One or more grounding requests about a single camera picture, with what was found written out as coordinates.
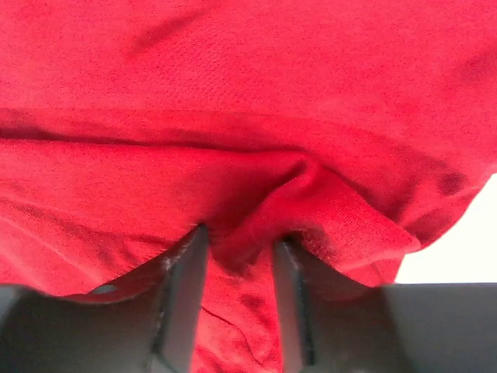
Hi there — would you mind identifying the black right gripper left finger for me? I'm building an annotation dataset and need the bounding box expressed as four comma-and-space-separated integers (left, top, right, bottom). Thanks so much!
1, 225, 208, 372

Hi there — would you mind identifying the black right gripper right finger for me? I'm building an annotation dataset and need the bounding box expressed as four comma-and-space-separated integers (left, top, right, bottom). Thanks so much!
273, 239, 496, 373

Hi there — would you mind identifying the dark red t shirt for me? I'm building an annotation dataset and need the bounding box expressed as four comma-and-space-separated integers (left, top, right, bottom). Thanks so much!
1, 1, 496, 372

